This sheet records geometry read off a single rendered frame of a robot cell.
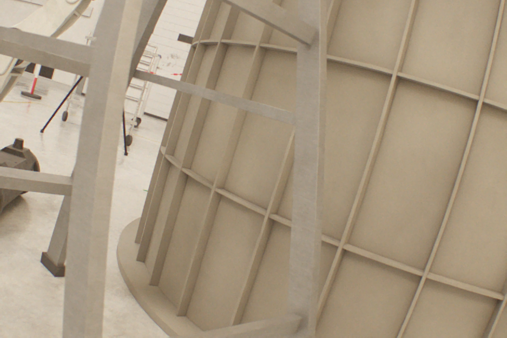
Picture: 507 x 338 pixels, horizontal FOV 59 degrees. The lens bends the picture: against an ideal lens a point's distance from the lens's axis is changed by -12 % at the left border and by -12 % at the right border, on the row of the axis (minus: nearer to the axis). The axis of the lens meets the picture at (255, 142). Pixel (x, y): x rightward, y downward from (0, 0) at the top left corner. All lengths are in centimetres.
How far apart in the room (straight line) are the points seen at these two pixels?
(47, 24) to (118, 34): 127
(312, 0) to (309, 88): 15
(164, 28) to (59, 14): 794
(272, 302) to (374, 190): 36
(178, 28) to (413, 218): 874
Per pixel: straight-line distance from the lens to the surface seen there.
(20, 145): 204
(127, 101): 649
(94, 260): 50
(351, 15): 118
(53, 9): 178
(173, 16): 967
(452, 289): 110
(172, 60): 954
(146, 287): 153
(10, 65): 178
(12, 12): 1099
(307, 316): 83
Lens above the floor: 61
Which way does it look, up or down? 3 degrees down
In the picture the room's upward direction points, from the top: 17 degrees clockwise
